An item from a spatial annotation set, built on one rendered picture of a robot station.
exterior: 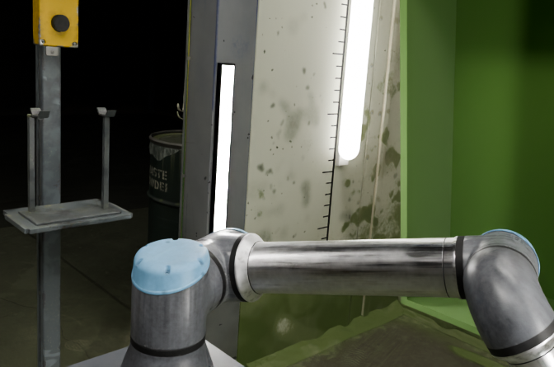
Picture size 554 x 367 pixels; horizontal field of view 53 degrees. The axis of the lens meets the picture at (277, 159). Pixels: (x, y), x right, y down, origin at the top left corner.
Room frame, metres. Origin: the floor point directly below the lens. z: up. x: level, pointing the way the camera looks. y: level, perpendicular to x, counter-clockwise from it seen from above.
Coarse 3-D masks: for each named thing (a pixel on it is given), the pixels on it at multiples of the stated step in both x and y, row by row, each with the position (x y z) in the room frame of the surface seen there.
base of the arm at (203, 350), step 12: (204, 336) 1.05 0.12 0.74; (132, 348) 1.01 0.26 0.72; (144, 348) 0.98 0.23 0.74; (192, 348) 1.00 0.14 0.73; (204, 348) 1.04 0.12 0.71; (132, 360) 1.00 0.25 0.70; (144, 360) 0.98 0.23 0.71; (156, 360) 0.98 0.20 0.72; (168, 360) 0.98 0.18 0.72; (180, 360) 0.99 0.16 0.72; (192, 360) 1.00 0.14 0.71; (204, 360) 1.03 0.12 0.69
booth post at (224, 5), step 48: (192, 0) 2.02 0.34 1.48; (240, 0) 1.98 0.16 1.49; (192, 48) 2.01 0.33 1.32; (240, 48) 1.99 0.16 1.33; (192, 96) 2.00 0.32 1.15; (240, 96) 2.00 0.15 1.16; (192, 144) 1.99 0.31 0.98; (240, 144) 2.01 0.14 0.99; (192, 192) 1.98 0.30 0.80; (240, 192) 2.02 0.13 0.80
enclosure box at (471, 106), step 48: (432, 0) 1.89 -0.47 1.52; (480, 0) 1.94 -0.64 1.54; (528, 0) 1.83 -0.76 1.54; (432, 48) 1.91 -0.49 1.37; (480, 48) 1.96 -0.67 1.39; (528, 48) 1.85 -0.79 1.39; (432, 96) 1.94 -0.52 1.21; (480, 96) 1.98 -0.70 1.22; (528, 96) 1.86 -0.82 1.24; (432, 144) 1.97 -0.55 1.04; (480, 144) 2.00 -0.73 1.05; (528, 144) 1.88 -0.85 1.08; (432, 192) 2.00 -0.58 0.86; (480, 192) 2.02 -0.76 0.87; (528, 192) 1.89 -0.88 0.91; (528, 240) 1.91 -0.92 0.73
